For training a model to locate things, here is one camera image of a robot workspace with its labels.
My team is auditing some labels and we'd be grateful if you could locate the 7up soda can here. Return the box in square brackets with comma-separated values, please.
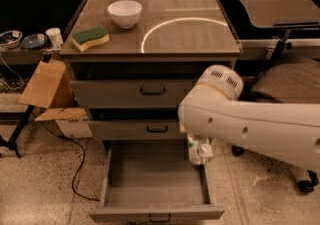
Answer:
[187, 134, 213, 165]

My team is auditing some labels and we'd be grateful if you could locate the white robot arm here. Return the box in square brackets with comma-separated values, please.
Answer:
[178, 65, 320, 172]

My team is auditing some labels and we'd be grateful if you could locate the grey drawer cabinet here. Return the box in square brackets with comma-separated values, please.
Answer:
[59, 0, 243, 225]

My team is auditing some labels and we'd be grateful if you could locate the middle grey drawer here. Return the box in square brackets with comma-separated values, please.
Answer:
[89, 120, 185, 140]

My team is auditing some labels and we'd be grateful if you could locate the grey drawer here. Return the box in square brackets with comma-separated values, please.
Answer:
[89, 120, 185, 140]
[71, 79, 195, 108]
[90, 139, 224, 224]

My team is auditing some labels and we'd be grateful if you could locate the top grey drawer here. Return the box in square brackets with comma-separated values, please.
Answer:
[71, 79, 195, 108]

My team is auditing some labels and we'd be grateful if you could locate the bottom grey drawer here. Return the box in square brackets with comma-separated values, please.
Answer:
[90, 139, 224, 224]

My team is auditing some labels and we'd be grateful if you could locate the green yellow sponge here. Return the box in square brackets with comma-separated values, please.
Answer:
[72, 26, 109, 52]

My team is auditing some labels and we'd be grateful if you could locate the white ceramic bowl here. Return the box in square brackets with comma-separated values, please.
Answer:
[107, 0, 142, 29]

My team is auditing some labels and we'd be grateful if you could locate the cardboard box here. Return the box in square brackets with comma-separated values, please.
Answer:
[19, 58, 92, 138]

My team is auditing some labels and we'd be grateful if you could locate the white paper cup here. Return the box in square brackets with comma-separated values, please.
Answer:
[46, 27, 63, 48]

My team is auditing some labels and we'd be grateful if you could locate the black office chair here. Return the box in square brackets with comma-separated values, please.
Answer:
[237, 0, 320, 194]

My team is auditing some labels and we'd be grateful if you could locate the dark blue plate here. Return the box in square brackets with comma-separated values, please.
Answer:
[21, 33, 47, 49]

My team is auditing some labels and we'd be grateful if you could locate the blue patterned bowl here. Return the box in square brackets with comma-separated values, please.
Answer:
[0, 30, 23, 49]

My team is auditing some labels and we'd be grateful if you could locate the black tripod stand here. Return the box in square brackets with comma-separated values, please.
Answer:
[0, 52, 54, 158]

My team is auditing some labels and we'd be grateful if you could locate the black power cable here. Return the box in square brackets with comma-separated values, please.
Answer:
[31, 112, 101, 202]

